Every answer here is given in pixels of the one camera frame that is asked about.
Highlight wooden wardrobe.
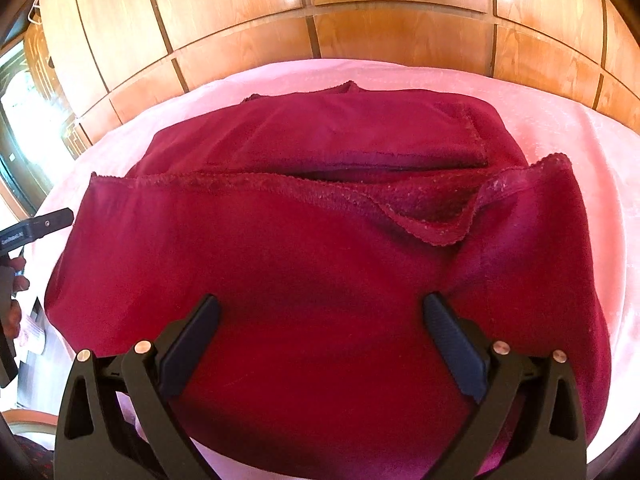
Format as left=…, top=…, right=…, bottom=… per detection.
left=30, top=0, right=640, bottom=149

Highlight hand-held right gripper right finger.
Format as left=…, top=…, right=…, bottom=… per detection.
left=423, top=292, right=587, bottom=480

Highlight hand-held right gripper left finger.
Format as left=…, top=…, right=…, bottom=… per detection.
left=54, top=294, right=222, bottom=480

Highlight white papers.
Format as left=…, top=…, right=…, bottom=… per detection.
left=20, top=297, right=52, bottom=357

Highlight glass panelled door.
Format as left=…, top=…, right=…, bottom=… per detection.
left=0, top=35, right=94, bottom=217

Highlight wooden chair with red seat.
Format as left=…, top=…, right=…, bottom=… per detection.
left=7, top=407, right=64, bottom=480

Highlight pink bedspread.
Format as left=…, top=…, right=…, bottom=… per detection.
left=15, top=57, right=640, bottom=480

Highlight person's left hand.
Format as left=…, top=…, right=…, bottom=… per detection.
left=1, top=256, right=31, bottom=342

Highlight dark red fleece cloth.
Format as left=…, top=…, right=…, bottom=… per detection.
left=44, top=80, right=612, bottom=480

